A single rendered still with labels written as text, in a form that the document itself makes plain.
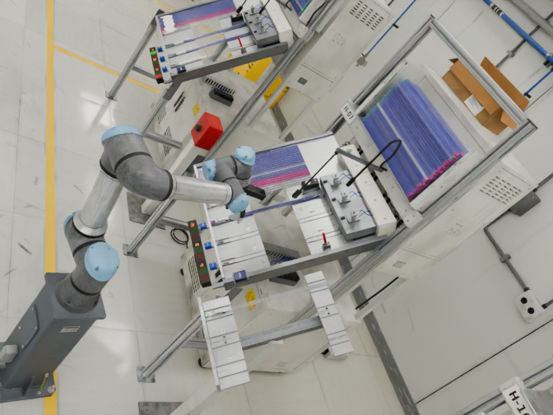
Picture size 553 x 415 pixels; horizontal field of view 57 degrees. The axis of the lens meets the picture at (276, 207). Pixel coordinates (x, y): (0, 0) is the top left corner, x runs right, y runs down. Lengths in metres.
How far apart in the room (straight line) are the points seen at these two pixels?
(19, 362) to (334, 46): 2.37
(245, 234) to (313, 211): 0.32
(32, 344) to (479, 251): 2.71
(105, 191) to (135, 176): 0.20
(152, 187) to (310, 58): 1.97
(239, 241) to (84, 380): 0.89
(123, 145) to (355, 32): 2.06
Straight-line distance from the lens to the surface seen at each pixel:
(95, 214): 1.76
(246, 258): 2.16
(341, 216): 2.19
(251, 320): 2.44
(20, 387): 2.35
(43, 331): 1.99
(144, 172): 1.50
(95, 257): 1.77
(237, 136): 3.50
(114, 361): 2.58
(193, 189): 1.61
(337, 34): 3.26
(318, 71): 3.37
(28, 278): 2.65
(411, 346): 3.84
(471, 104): 2.56
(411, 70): 2.45
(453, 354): 3.66
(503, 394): 1.86
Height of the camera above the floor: 2.03
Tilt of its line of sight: 29 degrees down
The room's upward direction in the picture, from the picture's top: 44 degrees clockwise
